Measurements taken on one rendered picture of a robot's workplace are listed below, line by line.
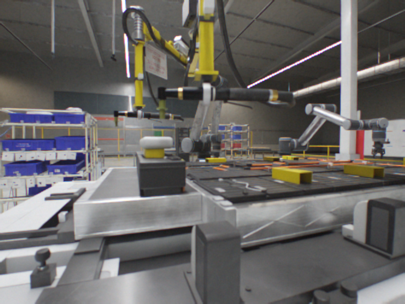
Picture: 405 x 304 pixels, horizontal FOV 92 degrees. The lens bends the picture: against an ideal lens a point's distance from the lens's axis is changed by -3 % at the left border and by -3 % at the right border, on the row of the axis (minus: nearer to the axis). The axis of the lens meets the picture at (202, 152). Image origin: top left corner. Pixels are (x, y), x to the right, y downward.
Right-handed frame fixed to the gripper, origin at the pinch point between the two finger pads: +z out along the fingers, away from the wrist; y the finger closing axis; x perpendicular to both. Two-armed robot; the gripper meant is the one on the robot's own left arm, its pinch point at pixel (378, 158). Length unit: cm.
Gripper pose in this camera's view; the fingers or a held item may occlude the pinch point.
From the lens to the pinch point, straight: 257.5
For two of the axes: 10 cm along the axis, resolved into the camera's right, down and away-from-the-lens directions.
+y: -9.8, 0.1, -2.0
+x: 2.0, 0.4, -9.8
